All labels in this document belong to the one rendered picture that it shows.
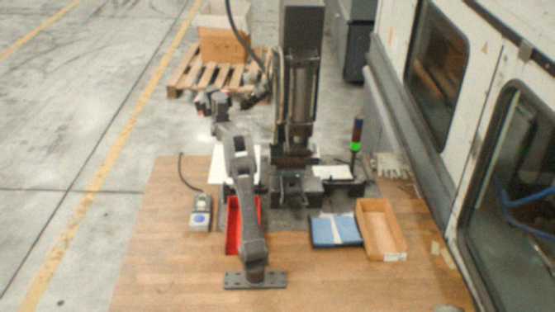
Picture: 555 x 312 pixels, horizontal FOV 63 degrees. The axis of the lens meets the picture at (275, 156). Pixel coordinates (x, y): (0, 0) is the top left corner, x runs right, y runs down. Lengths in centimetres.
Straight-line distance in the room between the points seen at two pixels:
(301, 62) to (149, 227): 81
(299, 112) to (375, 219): 52
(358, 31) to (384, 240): 325
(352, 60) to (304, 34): 328
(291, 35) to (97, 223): 210
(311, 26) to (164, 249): 90
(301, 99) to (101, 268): 180
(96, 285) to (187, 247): 127
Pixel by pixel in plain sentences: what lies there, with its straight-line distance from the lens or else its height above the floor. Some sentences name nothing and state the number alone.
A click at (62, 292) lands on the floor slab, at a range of 287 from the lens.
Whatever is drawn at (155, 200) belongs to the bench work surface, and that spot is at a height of 90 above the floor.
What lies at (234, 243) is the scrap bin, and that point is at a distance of 163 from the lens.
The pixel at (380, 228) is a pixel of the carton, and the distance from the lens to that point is 174.
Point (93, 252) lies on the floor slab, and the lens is 302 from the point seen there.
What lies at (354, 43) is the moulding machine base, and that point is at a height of 48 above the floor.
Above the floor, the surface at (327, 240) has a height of 92.
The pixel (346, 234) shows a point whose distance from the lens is 166.
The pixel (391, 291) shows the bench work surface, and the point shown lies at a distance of 155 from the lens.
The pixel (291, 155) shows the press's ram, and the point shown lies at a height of 114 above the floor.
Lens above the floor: 205
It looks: 34 degrees down
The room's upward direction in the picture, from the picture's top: 2 degrees clockwise
